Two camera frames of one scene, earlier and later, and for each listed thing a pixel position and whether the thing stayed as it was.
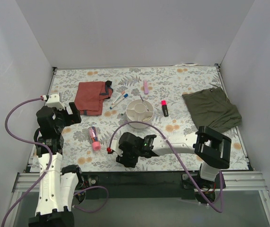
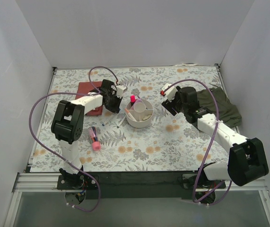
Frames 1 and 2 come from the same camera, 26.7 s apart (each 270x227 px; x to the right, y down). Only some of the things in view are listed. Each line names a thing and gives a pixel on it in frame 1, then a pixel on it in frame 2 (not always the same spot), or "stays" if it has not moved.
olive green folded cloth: x=211 y=108 stays
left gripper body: x=72 y=113 to x=113 y=104
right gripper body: x=124 y=159 to x=169 y=107
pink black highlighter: x=164 y=104 to x=132 y=100
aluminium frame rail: x=233 y=182 stays
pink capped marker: x=96 y=144 stays
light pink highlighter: x=146 y=87 to x=138 y=100
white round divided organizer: x=136 y=111 stays
